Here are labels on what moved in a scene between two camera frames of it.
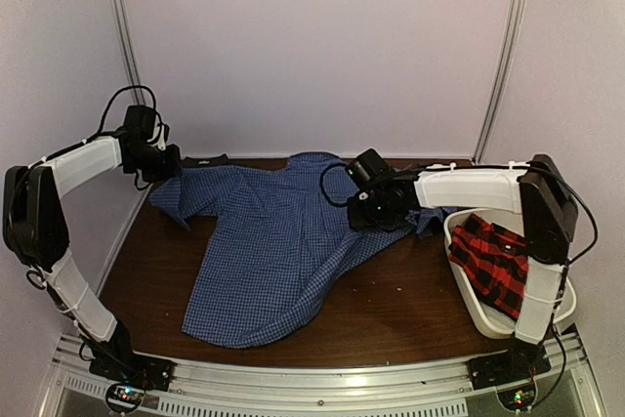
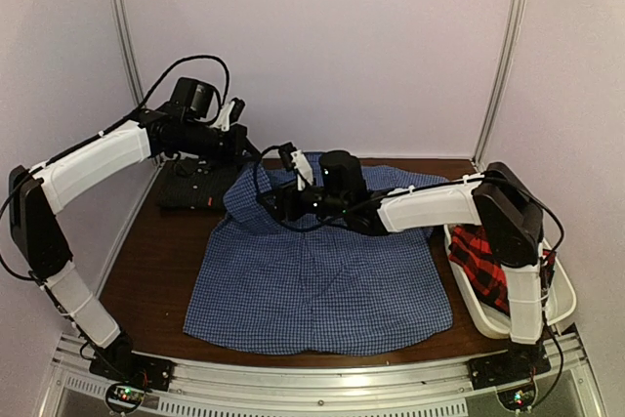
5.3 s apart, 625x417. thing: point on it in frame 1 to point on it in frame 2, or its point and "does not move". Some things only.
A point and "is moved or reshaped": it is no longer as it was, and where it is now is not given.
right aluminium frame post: [517, 30] does not move
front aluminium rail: [417, 388] does not move
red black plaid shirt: [494, 258] does not move
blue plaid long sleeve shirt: [276, 253] is moved or reshaped
